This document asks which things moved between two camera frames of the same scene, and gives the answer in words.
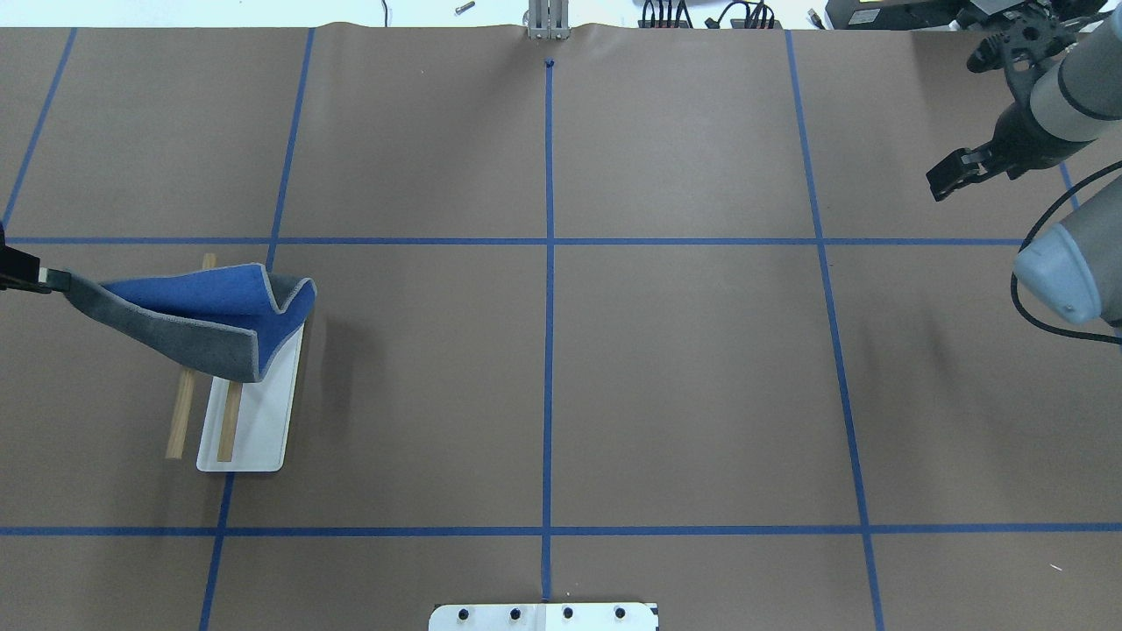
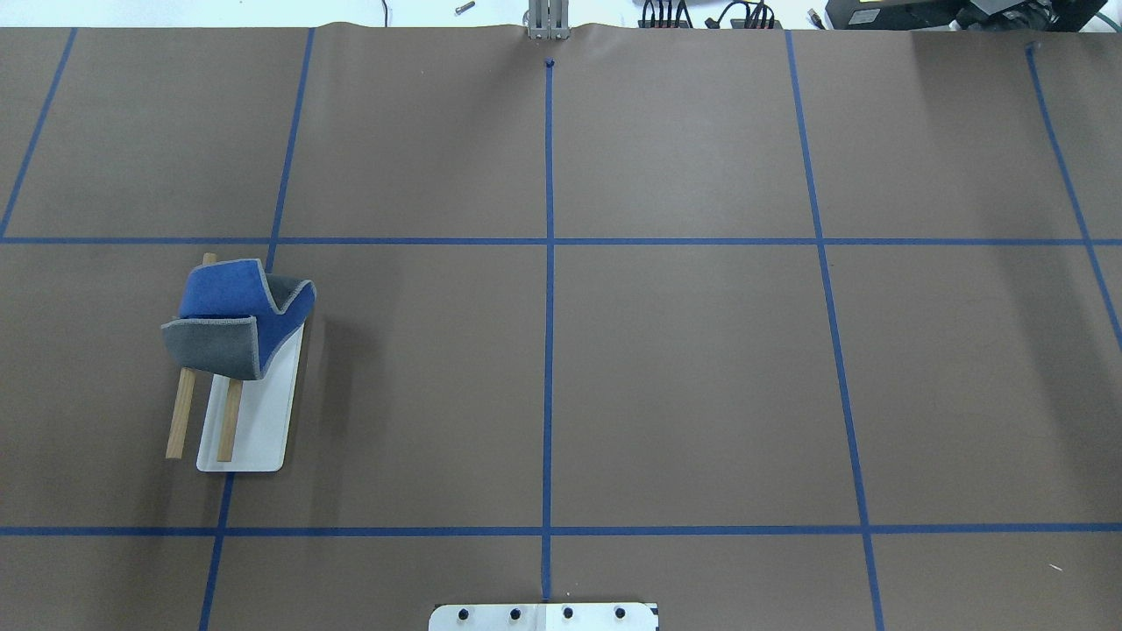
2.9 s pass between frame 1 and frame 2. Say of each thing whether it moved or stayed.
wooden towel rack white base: stayed
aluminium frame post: stayed
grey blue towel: moved
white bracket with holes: stayed
